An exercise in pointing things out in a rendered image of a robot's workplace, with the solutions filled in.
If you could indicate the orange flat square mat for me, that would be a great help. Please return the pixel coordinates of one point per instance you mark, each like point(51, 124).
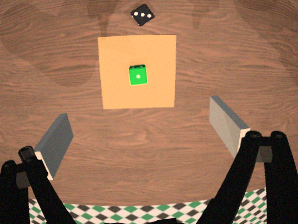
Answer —
point(118, 53)

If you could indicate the black die with white pips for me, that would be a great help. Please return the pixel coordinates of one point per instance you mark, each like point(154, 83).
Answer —
point(142, 14)

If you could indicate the green die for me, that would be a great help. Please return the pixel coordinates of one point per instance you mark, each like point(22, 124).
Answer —
point(138, 74)

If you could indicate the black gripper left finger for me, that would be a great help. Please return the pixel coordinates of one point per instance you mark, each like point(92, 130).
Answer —
point(39, 166)

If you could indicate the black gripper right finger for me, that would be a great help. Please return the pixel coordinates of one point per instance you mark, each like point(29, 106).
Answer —
point(280, 171)

